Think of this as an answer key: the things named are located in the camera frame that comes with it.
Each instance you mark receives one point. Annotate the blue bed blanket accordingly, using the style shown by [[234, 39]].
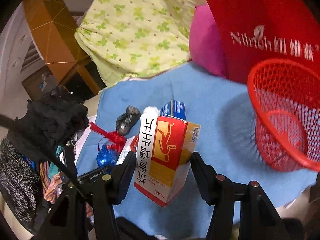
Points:
[[226, 141]]

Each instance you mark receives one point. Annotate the magenta pillow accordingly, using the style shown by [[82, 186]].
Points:
[[205, 44]]

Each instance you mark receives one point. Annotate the black plastic bag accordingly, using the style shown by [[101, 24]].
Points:
[[127, 120]]

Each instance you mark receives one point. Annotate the red paper shopping bag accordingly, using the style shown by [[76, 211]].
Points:
[[255, 30]]

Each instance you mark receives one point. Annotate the blue toothpaste box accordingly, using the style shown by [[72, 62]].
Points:
[[174, 109]]

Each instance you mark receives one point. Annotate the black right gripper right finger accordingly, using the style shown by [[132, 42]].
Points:
[[217, 190]]

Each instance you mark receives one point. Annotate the black white dotted garment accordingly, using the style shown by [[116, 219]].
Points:
[[21, 185]]

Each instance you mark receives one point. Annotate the red mesh ribbon wrap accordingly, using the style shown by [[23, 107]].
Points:
[[118, 142]]

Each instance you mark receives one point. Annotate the black clothing pile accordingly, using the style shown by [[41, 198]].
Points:
[[51, 121]]

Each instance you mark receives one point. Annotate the striped colourful scarf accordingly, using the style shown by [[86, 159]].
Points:
[[49, 185]]

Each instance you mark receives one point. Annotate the green clover pattern quilt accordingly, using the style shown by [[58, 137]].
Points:
[[136, 38]]

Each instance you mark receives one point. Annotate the orange wooden column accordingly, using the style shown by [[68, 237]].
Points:
[[52, 28]]

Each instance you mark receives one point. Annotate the red yellow medicine box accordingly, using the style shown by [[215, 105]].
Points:
[[163, 154]]

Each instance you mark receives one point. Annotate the blue foil wrapper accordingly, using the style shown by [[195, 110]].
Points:
[[108, 155]]

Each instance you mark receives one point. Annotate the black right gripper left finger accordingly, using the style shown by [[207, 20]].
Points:
[[109, 192]]

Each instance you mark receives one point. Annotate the red mesh waste basket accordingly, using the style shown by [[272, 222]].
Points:
[[285, 98]]

